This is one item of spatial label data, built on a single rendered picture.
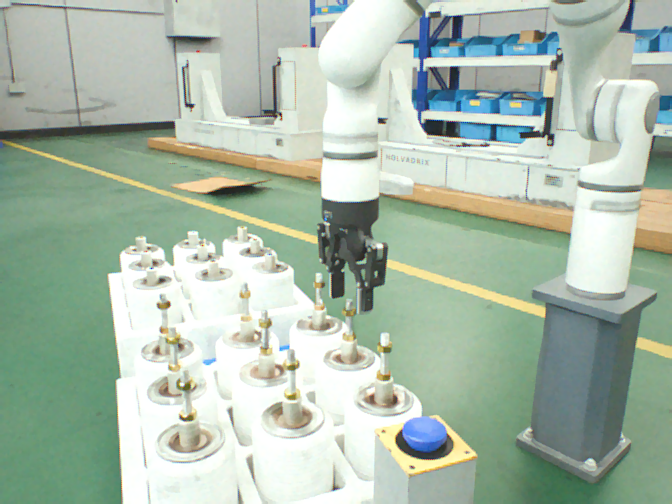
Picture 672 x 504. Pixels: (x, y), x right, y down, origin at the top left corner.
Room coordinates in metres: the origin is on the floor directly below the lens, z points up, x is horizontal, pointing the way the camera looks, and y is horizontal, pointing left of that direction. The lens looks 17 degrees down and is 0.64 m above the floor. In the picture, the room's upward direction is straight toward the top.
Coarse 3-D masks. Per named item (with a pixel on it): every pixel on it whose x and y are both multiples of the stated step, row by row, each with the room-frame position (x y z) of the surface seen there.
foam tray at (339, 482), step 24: (120, 384) 0.80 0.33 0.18; (216, 384) 0.80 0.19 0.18; (312, 384) 0.80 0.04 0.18; (120, 408) 0.73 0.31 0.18; (120, 432) 0.67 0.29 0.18; (336, 432) 0.67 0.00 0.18; (144, 456) 0.68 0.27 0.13; (240, 456) 0.62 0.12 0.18; (336, 456) 0.62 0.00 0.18; (144, 480) 0.57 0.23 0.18; (240, 480) 0.57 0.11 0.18; (336, 480) 0.60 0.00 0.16; (360, 480) 0.57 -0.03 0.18
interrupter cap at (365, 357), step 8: (328, 352) 0.76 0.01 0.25; (336, 352) 0.76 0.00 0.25; (360, 352) 0.76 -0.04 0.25; (368, 352) 0.76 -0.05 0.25; (328, 360) 0.73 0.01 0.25; (336, 360) 0.74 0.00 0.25; (360, 360) 0.74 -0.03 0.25; (368, 360) 0.73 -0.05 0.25; (336, 368) 0.71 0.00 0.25; (344, 368) 0.71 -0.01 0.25; (352, 368) 0.71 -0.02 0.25; (360, 368) 0.71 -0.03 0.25
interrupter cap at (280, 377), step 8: (256, 360) 0.73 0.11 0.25; (280, 360) 0.73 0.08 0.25; (240, 368) 0.71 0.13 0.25; (248, 368) 0.71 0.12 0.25; (256, 368) 0.71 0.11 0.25; (280, 368) 0.71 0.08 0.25; (240, 376) 0.69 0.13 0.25; (248, 376) 0.69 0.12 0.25; (256, 376) 0.69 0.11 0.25; (272, 376) 0.69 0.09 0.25; (280, 376) 0.69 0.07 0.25; (248, 384) 0.67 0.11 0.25; (256, 384) 0.67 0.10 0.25; (264, 384) 0.67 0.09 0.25; (272, 384) 0.67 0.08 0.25; (280, 384) 0.67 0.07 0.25
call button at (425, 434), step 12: (408, 420) 0.47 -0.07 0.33; (420, 420) 0.47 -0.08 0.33; (432, 420) 0.47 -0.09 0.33; (408, 432) 0.45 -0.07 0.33; (420, 432) 0.45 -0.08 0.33; (432, 432) 0.45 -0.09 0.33; (444, 432) 0.45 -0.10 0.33; (408, 444) 0.45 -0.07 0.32; (420, 444) 0.44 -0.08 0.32; (432, 444) 0.44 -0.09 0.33
